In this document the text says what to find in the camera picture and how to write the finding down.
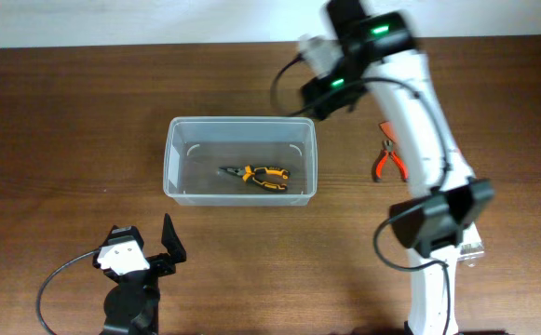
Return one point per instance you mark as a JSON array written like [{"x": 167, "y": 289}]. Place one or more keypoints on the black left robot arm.
[{"x": 131, "y": 307}]

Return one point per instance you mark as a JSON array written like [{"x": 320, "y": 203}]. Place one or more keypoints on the coloured screwdriver set box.
[{"x": 472, "y": 248}]

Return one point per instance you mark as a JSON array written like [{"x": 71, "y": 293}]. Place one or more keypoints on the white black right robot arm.
[{"x": 378, "y": 54}]

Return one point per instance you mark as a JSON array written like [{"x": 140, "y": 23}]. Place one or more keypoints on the clear plastic container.
[{"x": 197, "y": 146}]

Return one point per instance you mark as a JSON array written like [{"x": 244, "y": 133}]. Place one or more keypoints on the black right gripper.
[{"x": 315, "y": 93}]

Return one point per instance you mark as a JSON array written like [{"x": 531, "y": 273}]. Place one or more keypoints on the red handled cutting pliers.
[{"x": 388, "y": 153}]

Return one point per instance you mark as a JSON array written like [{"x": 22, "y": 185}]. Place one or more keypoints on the yellow black long-nose pliers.
[{"x": 255, "y": 176}]

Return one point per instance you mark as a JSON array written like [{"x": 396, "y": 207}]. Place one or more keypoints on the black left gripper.
[{"x": 163, "y": 261}]

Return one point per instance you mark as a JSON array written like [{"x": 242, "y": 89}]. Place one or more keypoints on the orange scraper wooden handle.
[{"x": 387, "y": 129}]

